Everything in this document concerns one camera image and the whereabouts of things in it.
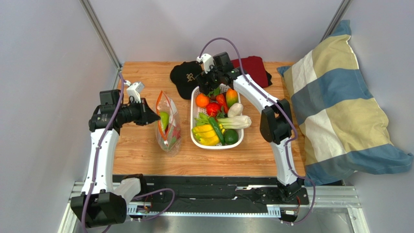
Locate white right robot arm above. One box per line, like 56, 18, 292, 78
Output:
196, 52, 302, 200

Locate white radish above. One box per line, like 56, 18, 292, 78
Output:
227, 102, 243, 117

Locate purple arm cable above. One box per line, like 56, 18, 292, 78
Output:
198, 37, 317, 226
80, 71, 127, 233

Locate red tomato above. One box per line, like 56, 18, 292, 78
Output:
206, 102, 221, 117

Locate green cucumber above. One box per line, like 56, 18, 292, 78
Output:
208, 117, 225, 146

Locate orange tangerine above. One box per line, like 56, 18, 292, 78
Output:
195, 93, 210, 108

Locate orange green mango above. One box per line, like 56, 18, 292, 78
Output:
225, 88, 239, 108

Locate green avocado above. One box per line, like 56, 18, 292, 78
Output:
224, 129, 239, 145

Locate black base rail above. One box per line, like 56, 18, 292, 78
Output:
138, 175, 311, 214

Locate white green bok choy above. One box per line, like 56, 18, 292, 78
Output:
217, 116, 252, 130

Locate clear orange-zip plastic bag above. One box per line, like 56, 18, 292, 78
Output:
155, 91, 182, 156

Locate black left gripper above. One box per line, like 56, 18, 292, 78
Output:
117, 98, 160, 127

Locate black baseball cap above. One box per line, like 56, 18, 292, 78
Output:
170, 61, 203, 100

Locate striped blue yellow pillow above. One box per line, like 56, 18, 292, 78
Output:
278, 20, 414, 186

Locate green apple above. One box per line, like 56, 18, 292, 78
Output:
160, 111, 170, 132

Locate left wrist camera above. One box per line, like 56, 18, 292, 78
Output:
124, 81, 145, 103

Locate yellow bananas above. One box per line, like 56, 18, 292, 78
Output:
191, 125, 221, 146

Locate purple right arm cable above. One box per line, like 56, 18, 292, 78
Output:
198, 37, 317, 226

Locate white plastic basket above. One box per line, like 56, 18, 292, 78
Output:
190, 87, 244, 150

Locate pink dragon fruit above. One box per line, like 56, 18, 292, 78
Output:
161, 124, 181, 151

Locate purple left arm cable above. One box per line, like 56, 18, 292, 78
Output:
80, 71, 127, 233

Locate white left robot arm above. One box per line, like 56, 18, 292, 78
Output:
70, 89, 160, 229

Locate dark red folded cloth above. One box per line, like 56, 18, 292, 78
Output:
241, 56, 268, 88

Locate orange carrot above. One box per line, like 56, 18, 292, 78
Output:
216, 94, 229, 114

